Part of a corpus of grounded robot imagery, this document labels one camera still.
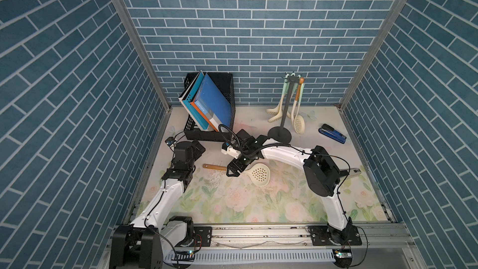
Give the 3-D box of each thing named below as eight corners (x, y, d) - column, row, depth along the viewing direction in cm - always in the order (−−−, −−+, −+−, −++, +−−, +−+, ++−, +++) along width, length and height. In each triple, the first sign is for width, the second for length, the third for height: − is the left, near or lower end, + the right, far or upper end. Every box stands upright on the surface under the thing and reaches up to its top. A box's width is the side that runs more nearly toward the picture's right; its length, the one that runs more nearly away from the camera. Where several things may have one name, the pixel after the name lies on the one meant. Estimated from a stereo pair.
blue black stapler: (318, 131, 111) (320, 126, 108) (320, 127, 113) (323, 122, 110) (343, 144, 105) (346, 139, 102) (345, 139, 107) (348, 135, 104)
